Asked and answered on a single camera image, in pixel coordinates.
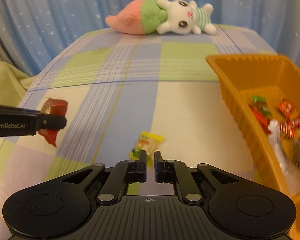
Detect yellow green candy packet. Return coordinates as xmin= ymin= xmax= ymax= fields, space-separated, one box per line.
xmin=129 ymin=131 xmax=164 ymax=160

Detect red jujube snack packet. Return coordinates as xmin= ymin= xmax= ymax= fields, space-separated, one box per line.
xmin=38 ymin=98 xmax=68 ymax=147

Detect green snack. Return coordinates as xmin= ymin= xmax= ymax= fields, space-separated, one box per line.
xmin=253 ymin=95 xmax=273 ymax=119

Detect pale yellow cushion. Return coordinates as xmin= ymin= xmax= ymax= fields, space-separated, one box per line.
xmin=0 ymin=61 xmax=36 ymax=107

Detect checkered tablecloth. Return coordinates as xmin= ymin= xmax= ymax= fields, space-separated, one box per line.
xmin=0 ymin=24 xmax=274 ymax=239

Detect blue star curtain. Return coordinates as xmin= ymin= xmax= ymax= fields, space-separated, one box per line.
xmin=0 ymin=0 xmax=300 ymax=75

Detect red snack packet in tray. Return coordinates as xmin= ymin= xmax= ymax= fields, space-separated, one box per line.
xmin=249 ymin=105 xmax=271 ymax=134

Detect white snack packet in tray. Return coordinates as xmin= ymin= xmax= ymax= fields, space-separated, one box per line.
xmin=268 ymin=119 xmax=288 ymax=174

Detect red candy wrapper in tray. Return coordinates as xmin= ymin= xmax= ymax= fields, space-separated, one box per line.
xmin=277 ymin=99 xmax=300 ymax=139

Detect orange plastic tray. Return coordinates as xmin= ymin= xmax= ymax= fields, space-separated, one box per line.
xmin=206 ymin=54 xmax=300 ymax=239

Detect white bunny carrot plush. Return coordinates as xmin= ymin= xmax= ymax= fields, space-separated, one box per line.
xmin=105 ymin=0 xmax=216 ymax=35

